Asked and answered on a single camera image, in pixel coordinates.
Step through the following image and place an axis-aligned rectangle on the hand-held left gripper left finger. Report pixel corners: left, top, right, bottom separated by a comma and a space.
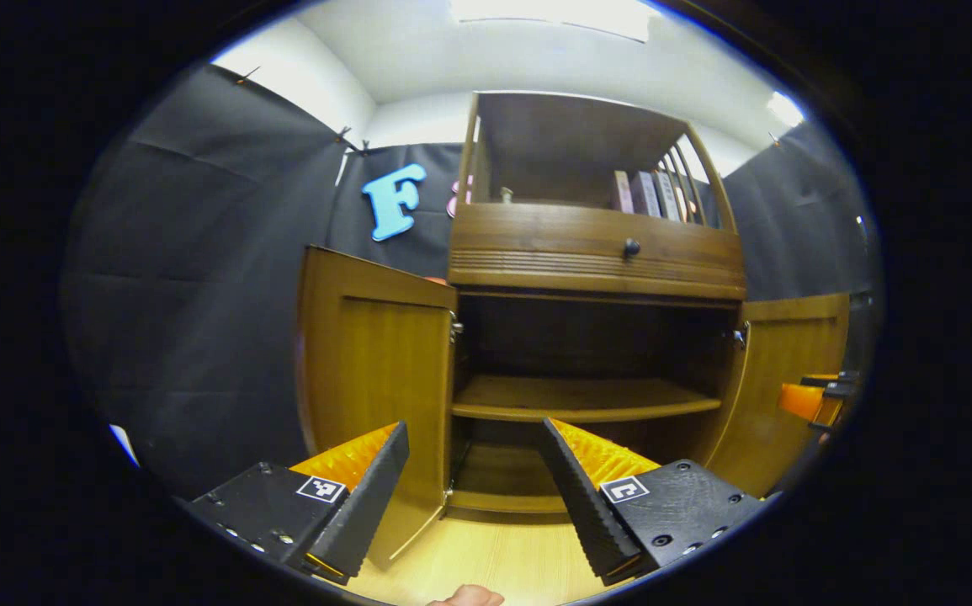
185, 421, 411, 585

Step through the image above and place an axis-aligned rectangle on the small ceiling light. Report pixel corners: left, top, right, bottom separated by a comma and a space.
768, 91, 806, 127

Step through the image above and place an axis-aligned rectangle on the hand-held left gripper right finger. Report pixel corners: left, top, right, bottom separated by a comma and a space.
534, 417, 766, 587

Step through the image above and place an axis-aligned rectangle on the grey upright book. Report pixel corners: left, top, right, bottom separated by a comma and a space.
652, 168, 682, 221

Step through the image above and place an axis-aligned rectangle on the pale lilac upright book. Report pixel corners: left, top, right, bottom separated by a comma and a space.
630, 171, 661, 218

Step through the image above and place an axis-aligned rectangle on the wooden cabinet door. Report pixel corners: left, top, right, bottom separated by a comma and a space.
296, 244, 459, 571
700, 292, 852, 499

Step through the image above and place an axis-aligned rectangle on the wooden inner cabinet shelf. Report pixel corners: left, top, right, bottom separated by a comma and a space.
452, 375, 722, 423

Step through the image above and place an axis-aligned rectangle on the wooden drawer with black knob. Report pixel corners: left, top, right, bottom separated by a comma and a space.
449, 202, 747, 301

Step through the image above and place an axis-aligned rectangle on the black backdrop cloth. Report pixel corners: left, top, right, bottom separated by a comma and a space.
61, 63, 882, 497

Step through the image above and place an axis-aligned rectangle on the large ceiling light panel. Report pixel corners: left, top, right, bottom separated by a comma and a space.
450, 0, 663, 43

